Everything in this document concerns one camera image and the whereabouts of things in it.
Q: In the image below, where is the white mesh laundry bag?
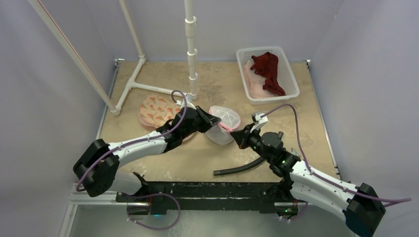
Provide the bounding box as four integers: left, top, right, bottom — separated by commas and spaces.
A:
205, 105, 241, 145

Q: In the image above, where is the floral mesh laundry bag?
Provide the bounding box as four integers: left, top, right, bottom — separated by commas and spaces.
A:
137, 95, 184, 130

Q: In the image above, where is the dark red bra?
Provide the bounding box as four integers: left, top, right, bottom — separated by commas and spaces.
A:
250, 52, 286, 96

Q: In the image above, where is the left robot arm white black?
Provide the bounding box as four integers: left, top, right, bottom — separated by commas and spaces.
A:
73, 106, 221, 202

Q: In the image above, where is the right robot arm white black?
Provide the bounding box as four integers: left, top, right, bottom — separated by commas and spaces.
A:
231, 125, 386, 237

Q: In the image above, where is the pink bra in basket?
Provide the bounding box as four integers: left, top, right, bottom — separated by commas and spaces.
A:
243, 60, 277, 99

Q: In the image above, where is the white plastic basket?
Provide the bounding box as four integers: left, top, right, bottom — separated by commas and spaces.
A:
236, 46, 300, 105

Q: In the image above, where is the white pvc pipe rack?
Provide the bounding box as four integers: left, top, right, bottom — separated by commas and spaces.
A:
29, 0, 199, 116

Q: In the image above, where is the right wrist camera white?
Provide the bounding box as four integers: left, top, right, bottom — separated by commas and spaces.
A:
250, 112, 268, 132

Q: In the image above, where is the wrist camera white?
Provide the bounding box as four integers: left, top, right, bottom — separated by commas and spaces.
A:
250, 112, 268, 132
175, 94, 196, 109

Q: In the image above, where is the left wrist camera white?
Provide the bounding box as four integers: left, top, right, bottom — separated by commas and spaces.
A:
175, 94, 196, 109

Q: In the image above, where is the black corrugated hose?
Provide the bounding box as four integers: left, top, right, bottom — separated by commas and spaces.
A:
213, 156, 266, 177

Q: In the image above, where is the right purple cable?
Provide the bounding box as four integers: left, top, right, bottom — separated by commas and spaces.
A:
261, 104, 412, 207

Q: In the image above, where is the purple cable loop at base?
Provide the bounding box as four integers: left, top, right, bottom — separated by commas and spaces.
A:
126, 193, 181, 232

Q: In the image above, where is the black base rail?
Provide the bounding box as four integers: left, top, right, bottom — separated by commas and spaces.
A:
116, 181, 304, 217

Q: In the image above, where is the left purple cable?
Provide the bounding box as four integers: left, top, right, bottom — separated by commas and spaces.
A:
76, 90, 188, 192

